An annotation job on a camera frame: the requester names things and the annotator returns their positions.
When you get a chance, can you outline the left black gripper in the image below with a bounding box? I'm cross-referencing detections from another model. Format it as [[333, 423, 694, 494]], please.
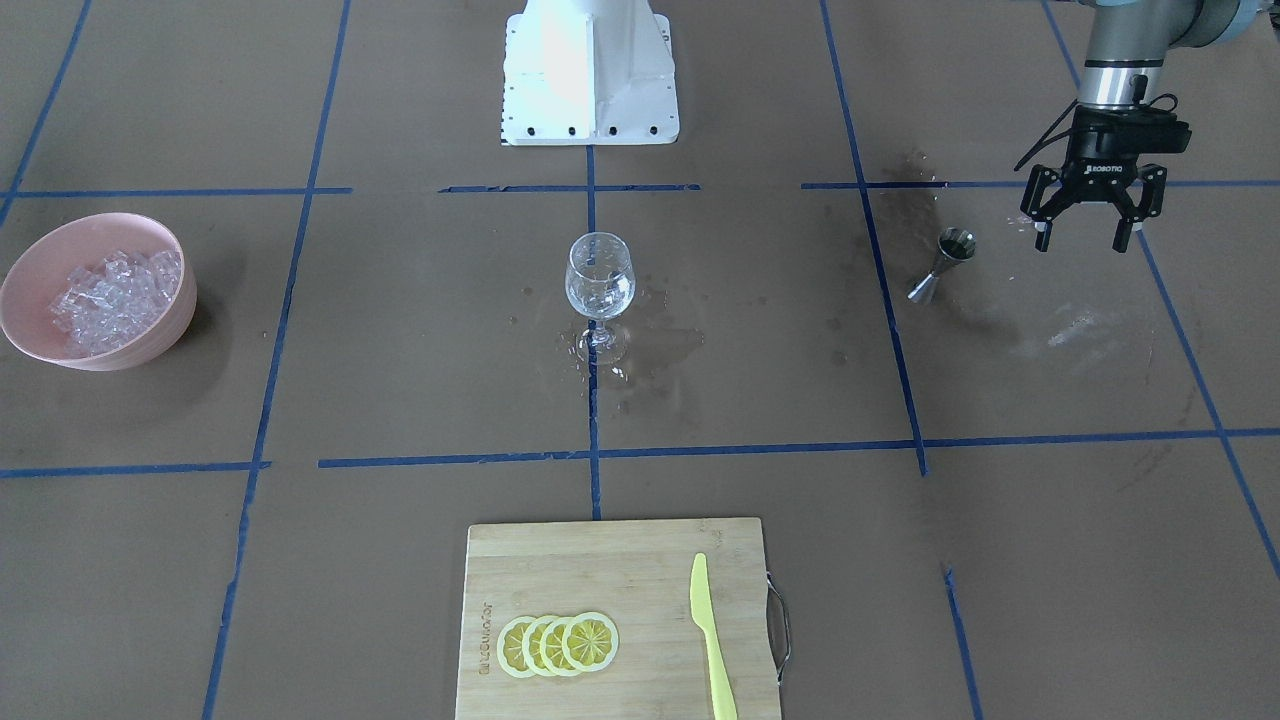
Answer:
[[1020, 106, 1192, 254]]

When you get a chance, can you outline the steel double jigger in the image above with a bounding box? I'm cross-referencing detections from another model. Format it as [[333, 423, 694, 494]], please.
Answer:
[[908, 227, 977, 304]]

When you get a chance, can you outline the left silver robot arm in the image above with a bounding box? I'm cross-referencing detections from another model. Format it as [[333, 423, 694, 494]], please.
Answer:
[[1015, 1, 1277, 252]]

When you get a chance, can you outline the clear wine glass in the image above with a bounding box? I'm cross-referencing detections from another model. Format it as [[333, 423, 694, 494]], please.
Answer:
[[564, 232, 636, 365]]

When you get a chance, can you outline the pile of clear ice cubes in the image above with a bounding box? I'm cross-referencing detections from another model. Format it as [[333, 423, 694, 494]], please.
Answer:
[[47, 250, 183, 357]]

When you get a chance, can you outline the bamboo cutting board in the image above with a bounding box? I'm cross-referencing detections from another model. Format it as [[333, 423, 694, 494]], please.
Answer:
[[454, 518, 782, 719]]

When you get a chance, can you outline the yellow plastic knife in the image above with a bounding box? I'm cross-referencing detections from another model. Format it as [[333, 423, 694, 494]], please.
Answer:
[[687, 552, 739, 719]]

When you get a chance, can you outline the lemon slice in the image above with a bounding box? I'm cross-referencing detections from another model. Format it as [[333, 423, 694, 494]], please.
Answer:
[[498, 616, 535, 678], [539, 616, 579, 676], [561, 611, 620, 673], [521, 615, 557, 676]]

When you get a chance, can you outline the pink plastic bowl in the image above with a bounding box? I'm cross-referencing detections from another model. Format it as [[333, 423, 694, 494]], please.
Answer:
[[3, 211, 197, 372]]

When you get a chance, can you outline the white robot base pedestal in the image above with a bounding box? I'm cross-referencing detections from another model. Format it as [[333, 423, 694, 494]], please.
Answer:
[[500, 1, 681, 147]]

